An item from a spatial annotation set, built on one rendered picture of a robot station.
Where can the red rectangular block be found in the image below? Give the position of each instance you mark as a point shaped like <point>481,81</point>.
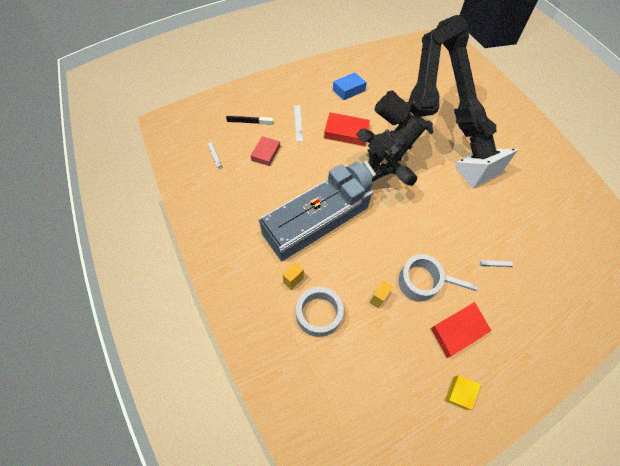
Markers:
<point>460,330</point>
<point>343,128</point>
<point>265,151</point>

